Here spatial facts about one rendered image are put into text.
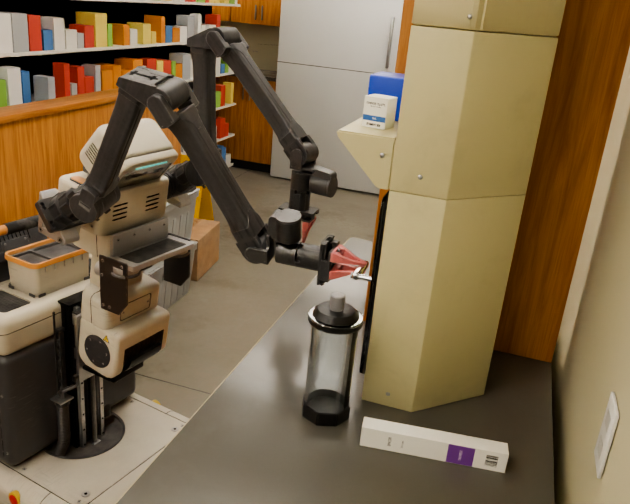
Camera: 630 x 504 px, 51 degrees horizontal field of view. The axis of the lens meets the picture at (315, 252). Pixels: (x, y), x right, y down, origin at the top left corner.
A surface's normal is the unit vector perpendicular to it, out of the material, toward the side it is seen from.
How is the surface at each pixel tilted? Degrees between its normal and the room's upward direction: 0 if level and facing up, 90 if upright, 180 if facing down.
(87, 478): 0
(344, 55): 90
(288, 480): 0
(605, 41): 90
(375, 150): 90
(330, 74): 90
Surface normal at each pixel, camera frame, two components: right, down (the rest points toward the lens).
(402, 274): -0.31, 0.32
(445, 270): 0.45, 0.36
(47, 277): 0.86, 0.29
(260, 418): 0.09, -0.93
